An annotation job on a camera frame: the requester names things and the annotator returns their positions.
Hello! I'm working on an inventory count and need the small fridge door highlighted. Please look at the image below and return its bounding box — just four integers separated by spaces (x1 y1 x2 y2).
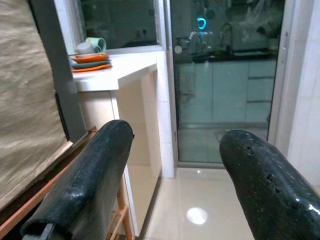
0 0 75 211

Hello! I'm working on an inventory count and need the orange plate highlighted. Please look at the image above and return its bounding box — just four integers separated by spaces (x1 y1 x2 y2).
71 63 111 73
70 53 110 64

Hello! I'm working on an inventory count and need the dark glass window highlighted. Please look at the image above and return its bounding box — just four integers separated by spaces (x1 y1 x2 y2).
74 0 163 51

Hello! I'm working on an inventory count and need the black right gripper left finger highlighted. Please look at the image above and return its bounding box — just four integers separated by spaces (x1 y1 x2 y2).
20 119 136 240

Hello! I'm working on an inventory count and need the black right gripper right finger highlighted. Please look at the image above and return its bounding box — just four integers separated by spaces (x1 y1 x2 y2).
219 129 320 240

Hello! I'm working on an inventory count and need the white tiled counter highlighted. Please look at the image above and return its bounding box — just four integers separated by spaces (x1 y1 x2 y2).
71 46 176 237

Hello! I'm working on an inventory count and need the white cup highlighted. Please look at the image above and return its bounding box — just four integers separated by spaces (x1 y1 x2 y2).
76 41 97 55

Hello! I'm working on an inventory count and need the green mug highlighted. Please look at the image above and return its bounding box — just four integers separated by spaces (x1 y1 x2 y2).
85 36 108 53

